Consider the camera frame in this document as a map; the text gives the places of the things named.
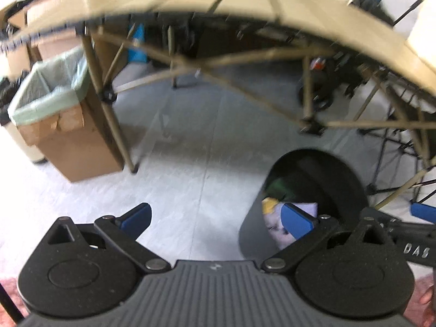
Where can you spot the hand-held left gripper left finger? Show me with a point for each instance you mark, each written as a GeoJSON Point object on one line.
{"type": "Point", "coordinates": [136, 219]}

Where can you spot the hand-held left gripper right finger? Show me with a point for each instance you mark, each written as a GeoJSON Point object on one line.
{"type": "Point", "coordinates": [296, 221]}

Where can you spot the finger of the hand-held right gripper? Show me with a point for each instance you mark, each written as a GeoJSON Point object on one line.
{"type": "Point", "coordinates": [381, 217]}
{"type": "Point", "coordinates": [424, 213]}

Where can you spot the white plush toy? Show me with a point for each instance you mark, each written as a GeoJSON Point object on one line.
{"type": "Point", "coordinates": [276, 228]}

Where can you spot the black trash bin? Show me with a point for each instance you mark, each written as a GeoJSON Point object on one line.
{"type": "Point", "coordinates": [323, 177]}

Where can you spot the person's right hand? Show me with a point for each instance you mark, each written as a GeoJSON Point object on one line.
{"type": "Point", "coordinates": [430, 296]}

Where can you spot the dark green cloth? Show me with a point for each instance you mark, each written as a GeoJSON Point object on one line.
{"type": "Point", "coordinates": [281, 189]}

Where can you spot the pink fluffy clothing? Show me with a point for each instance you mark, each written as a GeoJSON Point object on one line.
{"type": "Point", "coordinates": [13, 296]}
{"type": "Point", "coordinates": [422, 318]}

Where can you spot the cardboard box with green liner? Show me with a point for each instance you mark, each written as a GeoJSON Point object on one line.
{"type": "Point", "coordinates": [68, 150]}

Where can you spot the black cart wheel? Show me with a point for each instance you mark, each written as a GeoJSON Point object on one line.
{"type": "Point", "coordinates": [320, 88]}

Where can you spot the blue container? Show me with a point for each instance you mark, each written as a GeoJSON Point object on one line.
{"type": "Point", "coordinates": [138, 47]}

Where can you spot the large brown cardboard box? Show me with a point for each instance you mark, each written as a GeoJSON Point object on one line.
{"type": "Point", "coordinates": [54, 41]}

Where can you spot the olive folding table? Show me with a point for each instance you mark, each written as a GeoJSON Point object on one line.
{"type": "Point", "coordinates": [306, 17]}

